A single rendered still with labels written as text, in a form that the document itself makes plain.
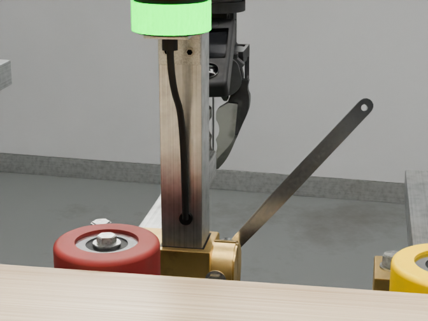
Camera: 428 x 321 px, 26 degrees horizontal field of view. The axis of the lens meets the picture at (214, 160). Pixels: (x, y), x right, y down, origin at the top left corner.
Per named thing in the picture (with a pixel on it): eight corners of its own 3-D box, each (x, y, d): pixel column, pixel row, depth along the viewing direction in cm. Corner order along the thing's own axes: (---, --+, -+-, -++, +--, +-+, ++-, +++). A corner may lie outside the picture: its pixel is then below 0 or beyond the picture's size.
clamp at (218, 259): (95, 274, 85) (93, 223, 83) (241, 285, 83) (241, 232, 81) (76, 300, 80) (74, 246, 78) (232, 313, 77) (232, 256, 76)
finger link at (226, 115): (243, 159, 122) (244, 90, 120) (237, 172, 117) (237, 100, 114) (220, 158, 123) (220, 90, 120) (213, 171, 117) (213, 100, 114)
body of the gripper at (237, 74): (251, 88, 121) (252, -5, 118) (242, 103, 113) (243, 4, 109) (193, 86, 122) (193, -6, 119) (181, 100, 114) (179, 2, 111)
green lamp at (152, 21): (142, 22, 73) (141, -6, 72) (217, 24, 72) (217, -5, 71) (122, 34, 67) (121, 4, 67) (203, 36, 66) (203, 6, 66)
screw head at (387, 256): (379, 261, 78) (379, 248, 78) (404, 263, 78) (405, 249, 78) (379, 271, 76) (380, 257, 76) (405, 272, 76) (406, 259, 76)
